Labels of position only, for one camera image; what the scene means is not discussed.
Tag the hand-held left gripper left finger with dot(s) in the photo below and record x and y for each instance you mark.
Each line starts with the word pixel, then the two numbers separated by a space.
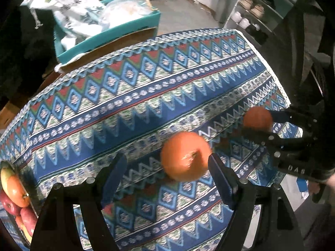
pixel 115 177

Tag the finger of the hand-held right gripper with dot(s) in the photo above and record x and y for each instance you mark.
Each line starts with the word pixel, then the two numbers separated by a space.
pixel 285 116
pixel 264 137

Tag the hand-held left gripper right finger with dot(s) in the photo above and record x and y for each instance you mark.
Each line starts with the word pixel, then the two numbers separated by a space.
pixel 219 181

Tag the small orange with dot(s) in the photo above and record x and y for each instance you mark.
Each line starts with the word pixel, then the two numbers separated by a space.
pixel 257 119
pixel 19 222

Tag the large orange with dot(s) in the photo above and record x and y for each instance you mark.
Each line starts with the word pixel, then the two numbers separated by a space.
pixel 183 154

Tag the bowl of apples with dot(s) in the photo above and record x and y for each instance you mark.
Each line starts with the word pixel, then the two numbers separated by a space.
pixel 33 201

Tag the red apple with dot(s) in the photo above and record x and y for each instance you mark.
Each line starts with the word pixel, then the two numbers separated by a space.
pixel 28 219
pixel 9 205

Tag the yellow pear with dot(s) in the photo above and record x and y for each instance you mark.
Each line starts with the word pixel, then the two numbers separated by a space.
pixel 27 236

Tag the yellow-green apple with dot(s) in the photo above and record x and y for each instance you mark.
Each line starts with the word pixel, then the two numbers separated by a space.
pixel 5 175

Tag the metal shoe rack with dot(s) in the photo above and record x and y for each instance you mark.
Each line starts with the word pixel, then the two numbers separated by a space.
pixel 273 15

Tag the patterned blue tablecloth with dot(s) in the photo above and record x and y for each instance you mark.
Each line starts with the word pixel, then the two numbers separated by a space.
pixel 157 83

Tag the white shoes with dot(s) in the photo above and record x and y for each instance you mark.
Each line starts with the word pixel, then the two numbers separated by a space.
pixel 240 19

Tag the beige shoes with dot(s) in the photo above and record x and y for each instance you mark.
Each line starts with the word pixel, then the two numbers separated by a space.
pixel 252 6

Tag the teal box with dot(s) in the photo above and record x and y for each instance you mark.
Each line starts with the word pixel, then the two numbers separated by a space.
pixel 117 34

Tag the clear plastic bag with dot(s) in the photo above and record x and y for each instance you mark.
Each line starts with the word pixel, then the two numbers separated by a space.
pixel 125 10

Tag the white printed bag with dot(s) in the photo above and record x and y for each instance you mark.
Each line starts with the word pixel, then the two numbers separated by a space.
pixel 76 13

